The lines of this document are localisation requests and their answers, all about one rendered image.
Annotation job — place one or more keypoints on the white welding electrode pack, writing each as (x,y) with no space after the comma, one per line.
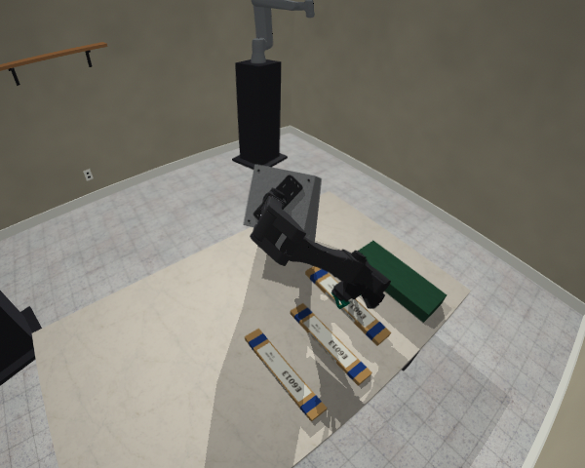
(355,311)
(351,365)

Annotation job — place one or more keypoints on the cream welding electrode pack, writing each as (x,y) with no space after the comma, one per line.
(303,396)

